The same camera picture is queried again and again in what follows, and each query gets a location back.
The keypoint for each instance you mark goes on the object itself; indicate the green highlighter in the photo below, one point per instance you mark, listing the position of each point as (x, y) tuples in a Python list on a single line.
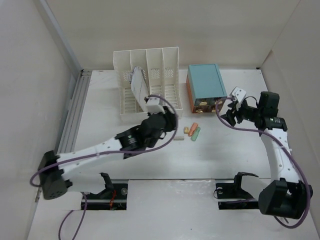
[(195, 134)]

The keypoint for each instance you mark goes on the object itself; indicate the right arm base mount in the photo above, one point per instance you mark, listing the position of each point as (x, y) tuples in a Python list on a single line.
[(231, 196)]

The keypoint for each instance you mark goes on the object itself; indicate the aluminium frame rail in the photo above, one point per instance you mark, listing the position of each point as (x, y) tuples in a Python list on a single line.
[(78, 84)]

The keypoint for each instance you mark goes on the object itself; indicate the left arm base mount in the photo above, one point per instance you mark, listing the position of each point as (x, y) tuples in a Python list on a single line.
[(112, 198)]

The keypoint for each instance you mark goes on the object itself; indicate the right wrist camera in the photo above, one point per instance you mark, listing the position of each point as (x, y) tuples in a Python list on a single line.
[(238, 95)]

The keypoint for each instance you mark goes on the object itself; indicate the grey eraser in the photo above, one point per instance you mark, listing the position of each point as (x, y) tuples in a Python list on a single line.
[(179, 138)]

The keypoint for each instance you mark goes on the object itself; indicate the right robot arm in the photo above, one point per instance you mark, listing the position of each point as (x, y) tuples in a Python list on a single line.
[(288, 195)]

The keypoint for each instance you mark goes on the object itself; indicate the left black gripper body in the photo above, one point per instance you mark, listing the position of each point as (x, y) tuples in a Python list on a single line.
[(168, 127)]

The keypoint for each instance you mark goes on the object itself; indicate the white file organizer rack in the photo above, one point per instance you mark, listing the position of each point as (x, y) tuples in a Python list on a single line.
[(160, 69)]

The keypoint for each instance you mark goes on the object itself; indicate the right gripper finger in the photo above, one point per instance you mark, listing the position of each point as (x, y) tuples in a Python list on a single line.
[(230, 116), (244, 105)]

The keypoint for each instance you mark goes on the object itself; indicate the orange highlighter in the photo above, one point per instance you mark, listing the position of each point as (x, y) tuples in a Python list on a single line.
[(192, 129)]

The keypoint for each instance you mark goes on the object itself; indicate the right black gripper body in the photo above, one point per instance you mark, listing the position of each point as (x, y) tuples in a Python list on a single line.
[(249, 115)]

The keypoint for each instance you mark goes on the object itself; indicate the teal orange drawer box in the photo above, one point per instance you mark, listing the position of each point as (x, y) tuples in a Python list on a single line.
[(205, 88)]

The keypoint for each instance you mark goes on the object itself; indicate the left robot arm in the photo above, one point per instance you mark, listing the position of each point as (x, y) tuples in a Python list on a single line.
[(58, 172)]

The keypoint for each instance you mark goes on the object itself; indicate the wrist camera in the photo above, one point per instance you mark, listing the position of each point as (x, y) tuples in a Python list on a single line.
[(238, 95), (154, 105)]

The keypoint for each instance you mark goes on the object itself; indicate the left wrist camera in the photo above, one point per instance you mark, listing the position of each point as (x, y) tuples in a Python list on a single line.
[(154, 105)]

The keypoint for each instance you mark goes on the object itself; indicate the white spiral manual booklet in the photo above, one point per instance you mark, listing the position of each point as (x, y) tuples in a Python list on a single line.
[(138, 86)]

